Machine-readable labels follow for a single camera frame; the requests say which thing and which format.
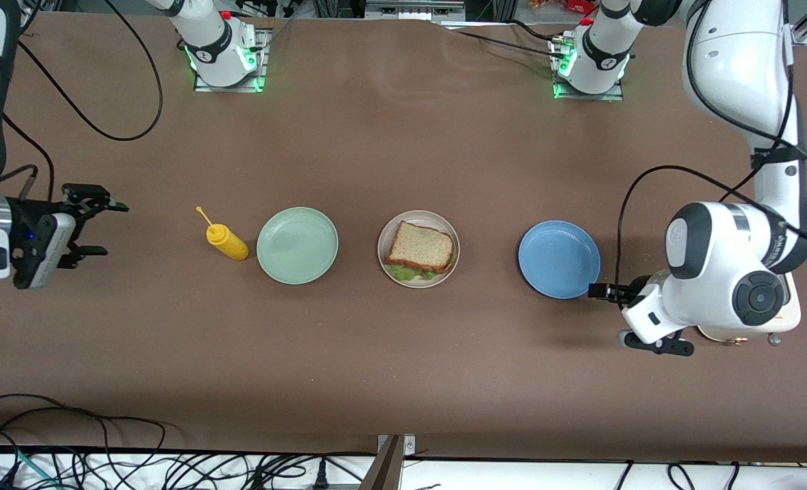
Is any yellow squeeze bottle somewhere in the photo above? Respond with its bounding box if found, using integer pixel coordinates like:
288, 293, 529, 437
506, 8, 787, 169
196, 206, 250, 261

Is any brown bread slice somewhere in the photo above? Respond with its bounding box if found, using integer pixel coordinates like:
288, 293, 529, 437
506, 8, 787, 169
385, 220, 455, 274

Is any green lettuce leaf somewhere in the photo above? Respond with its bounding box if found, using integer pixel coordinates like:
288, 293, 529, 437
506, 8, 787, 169
385, 262, 457, 282

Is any blue plate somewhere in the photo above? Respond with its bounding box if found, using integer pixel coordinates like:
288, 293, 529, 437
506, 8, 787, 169
518, 220, 602, 299

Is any mint green plate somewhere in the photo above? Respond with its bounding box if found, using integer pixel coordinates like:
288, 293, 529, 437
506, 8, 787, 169
257, 207, 340, 285

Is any beige plate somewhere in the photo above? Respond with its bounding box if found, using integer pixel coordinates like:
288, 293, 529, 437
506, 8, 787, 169
377, 210, 461, 289

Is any white toaster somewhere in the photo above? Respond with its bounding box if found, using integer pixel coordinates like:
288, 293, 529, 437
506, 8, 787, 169
699, 272, 802, 346

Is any red snack packet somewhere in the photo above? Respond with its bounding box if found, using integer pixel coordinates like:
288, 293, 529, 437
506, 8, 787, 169
529, 0, 598, 16

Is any grey metal equipment box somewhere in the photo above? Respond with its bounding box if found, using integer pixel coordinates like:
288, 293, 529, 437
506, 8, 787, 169
365, 0, 465, 21

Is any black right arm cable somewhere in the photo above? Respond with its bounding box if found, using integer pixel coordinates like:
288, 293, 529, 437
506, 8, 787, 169
0, 0, 164, 205

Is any thin black cable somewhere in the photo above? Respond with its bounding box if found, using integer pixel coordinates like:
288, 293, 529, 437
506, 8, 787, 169
0, 393, 112, 426
0, 414, 167, 453

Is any black base power cable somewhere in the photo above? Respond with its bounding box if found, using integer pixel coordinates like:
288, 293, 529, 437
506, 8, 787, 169
455, 19, 567, 59

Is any grey metal bracket post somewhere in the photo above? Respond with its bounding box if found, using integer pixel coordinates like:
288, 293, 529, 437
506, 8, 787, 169
359, 434, 418, 490

